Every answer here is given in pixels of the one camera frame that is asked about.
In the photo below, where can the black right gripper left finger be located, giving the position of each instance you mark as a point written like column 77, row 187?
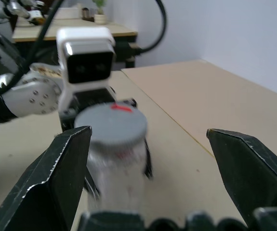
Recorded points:
column 44, row 178

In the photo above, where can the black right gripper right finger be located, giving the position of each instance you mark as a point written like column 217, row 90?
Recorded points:
column 249, row 173

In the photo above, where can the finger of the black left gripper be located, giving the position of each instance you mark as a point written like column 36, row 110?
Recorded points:
column 148, row 158
column 92, row 184

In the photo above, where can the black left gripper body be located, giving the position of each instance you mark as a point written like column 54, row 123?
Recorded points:
column 92, row 97

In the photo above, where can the grey-lidded white jar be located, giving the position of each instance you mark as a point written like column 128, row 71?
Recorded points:
column 119, row 173

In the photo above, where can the grey jar lid red mark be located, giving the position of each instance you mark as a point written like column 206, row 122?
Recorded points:
column 111, row 124

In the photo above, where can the wooden background desk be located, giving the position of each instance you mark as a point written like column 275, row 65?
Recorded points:
column 80, row 31

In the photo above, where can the small potted green plant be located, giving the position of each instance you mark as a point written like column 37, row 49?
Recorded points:
column 100, row 14

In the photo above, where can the small dark desk organizer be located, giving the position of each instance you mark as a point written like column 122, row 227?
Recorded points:
column 87, row 14

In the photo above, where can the silver metal machine part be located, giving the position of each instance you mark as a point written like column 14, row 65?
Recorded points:
column 15, row 9

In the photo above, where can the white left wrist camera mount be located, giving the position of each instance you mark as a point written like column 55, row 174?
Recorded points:
column 85, row 38

